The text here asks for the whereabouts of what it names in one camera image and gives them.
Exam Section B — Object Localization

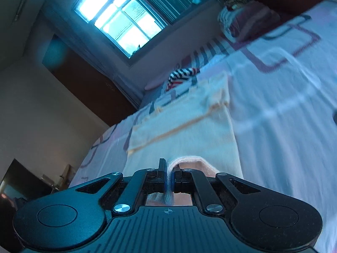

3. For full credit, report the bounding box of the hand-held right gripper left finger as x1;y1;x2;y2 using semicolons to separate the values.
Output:
75;158;167;214

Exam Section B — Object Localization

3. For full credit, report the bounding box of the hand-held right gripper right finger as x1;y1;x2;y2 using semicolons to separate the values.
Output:
171;164;262;214

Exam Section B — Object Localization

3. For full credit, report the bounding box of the cream knit sweater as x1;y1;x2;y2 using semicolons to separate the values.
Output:
124;72;244;206

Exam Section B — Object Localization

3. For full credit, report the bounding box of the pink pillow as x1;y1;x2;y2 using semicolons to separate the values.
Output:
145;77;169;90

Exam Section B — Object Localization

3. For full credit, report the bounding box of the wooden chair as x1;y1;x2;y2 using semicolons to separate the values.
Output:
42;164;77;191

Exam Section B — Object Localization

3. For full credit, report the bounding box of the navy red striped cloth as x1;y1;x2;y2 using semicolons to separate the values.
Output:
165;67;201;92

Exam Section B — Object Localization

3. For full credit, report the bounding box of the dark wooden wardrobe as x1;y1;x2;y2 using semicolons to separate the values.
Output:
41;33;138;127

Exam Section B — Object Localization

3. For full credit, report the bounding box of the pastel patterned bed sheet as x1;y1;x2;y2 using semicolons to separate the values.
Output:
71;0;337;253

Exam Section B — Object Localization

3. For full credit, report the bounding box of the striped mattress cover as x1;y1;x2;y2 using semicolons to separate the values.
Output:
147;36;230;91

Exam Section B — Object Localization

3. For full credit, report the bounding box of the dark screen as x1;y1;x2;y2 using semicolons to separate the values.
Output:
0;158;53;199

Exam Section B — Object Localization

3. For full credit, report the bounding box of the sliding glass window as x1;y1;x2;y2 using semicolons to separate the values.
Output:
73;0;219;59

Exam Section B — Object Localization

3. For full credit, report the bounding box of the folded striped quilt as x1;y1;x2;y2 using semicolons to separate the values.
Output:
217;0;285;43

